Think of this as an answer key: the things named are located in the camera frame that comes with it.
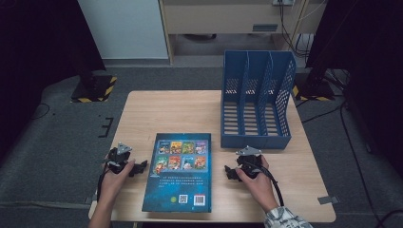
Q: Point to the white power strip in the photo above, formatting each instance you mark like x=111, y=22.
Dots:
x=283, y=2

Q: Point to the grey tape strip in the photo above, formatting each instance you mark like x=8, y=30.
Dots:
x=88, y=200
x=328, y=199

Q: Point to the blue plastic file rack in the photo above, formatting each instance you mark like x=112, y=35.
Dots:
x=256, y=141

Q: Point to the beige wooden cabinet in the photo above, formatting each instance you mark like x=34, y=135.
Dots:
x=215, y=19

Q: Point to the person's right hand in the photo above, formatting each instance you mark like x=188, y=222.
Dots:
x=261, y=186

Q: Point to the person's left hand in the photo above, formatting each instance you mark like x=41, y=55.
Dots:
x=112, y=183

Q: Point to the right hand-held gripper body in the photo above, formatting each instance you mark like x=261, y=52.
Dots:
x=250, y=161

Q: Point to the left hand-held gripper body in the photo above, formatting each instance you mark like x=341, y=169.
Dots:
x=118, y=160

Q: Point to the dark curtain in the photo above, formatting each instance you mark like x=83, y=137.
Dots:
x=374, y=47
x=38, y=38

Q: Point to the black stand base yellow stripes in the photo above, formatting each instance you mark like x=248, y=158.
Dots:
x=93, y=90
x=316, y=91

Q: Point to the white panel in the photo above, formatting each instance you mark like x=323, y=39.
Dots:
x=126, y=28

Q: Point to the dark blue picture book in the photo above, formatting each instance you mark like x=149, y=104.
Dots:
x=177, y=186

